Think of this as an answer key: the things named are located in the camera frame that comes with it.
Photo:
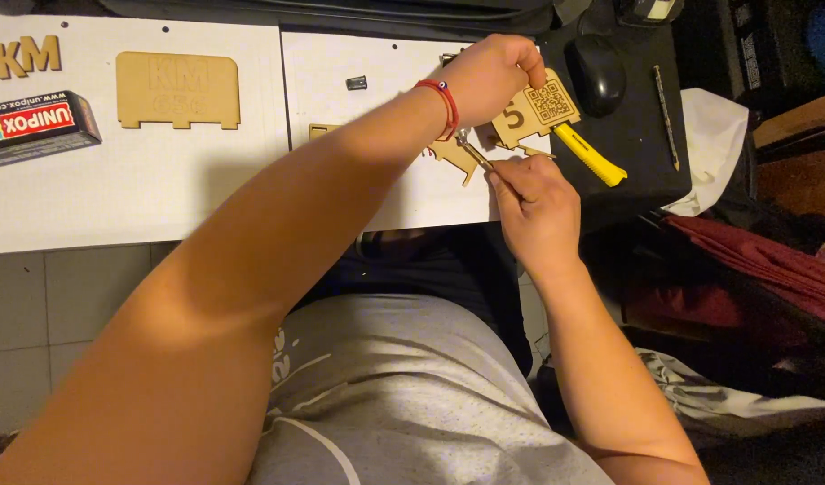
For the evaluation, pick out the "wooden stand piece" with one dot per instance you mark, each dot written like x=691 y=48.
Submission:
x=321 y=130

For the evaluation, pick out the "dark shorts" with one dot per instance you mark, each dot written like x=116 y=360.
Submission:
x=446 y=269

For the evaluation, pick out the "small metal clip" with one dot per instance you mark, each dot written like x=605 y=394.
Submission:
x=448 y=59

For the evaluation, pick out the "red cloth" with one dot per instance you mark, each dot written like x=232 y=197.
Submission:
x=769 y=266

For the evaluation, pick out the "small black cap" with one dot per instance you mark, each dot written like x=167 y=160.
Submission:
x=356 y=83

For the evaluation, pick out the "black computer mouse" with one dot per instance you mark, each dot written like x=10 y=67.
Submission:
x=595 y=74

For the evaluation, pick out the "yellow utility knife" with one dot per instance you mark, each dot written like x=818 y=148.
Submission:
x=589 y=155

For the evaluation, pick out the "black glue box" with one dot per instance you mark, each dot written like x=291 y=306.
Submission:
x=35 y=128

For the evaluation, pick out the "thin pencil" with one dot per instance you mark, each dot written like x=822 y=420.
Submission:
x=666 y=118

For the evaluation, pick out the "white cloth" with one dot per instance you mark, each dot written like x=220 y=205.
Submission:
x=712 y=148

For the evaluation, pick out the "thin wooden strip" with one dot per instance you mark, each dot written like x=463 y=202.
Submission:
x=537 y=151

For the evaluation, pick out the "wooden plaque with square code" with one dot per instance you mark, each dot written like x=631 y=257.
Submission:
x=540 y=111

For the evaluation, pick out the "engraved wooden plate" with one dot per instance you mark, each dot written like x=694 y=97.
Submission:
x=178 y=91

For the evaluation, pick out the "wooden notched piece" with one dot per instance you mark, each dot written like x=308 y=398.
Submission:
x=458 y=159

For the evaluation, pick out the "brown wooden box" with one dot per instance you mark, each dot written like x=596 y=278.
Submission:
x=799 y=121

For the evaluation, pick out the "wooden cutout letters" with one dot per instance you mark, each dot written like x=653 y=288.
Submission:
x=27 y=57

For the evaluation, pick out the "person's right hand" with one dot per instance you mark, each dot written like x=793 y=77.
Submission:
x=540 y=209

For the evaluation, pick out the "person's left hand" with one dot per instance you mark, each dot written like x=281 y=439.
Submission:
x=490 y=77

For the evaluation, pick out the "person's right fingers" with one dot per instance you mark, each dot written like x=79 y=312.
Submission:
x=520 y=176

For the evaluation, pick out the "grey shirt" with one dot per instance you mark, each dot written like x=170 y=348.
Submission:
x=412 y=397

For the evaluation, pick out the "small white board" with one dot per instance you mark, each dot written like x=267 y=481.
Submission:
x=385 y=101

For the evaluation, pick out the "black mouse pad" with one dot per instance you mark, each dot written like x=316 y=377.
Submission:
x=628 y=168

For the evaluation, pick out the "person's left fingers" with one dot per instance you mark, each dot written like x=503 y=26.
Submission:
x=532 y=64

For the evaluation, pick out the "white patterned fabric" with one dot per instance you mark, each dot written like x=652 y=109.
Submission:
x=722 y=397

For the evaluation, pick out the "large white board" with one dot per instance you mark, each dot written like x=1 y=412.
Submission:
x=129 y=175

